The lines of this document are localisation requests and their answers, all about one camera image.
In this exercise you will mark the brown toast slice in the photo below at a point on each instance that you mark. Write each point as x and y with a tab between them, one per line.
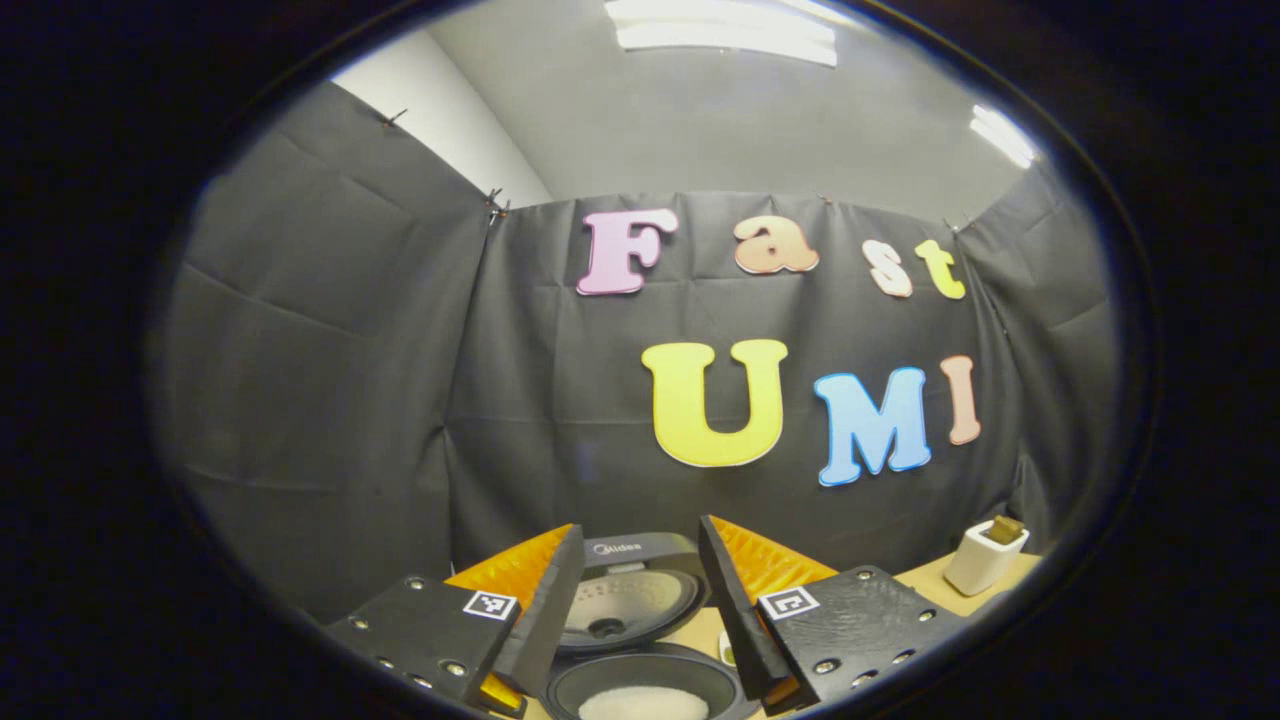
1003	530

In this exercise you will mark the white rice portion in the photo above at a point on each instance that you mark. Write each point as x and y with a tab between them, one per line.
640	705

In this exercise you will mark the small ceiling light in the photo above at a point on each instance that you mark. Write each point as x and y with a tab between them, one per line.
1003	135

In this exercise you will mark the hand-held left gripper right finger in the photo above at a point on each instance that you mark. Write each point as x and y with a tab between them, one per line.
730	610

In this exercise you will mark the black backdrop cloth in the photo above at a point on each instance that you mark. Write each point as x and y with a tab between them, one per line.
350	400

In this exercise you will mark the silver black rice cooker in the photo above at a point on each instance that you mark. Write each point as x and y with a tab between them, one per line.
640	560

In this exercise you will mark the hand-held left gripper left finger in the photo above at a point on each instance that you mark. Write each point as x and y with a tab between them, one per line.
545	620

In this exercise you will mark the white divided dish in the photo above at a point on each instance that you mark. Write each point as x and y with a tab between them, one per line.
727	650

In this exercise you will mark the large ceiling light panel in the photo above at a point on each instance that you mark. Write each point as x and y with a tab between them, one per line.
720	35

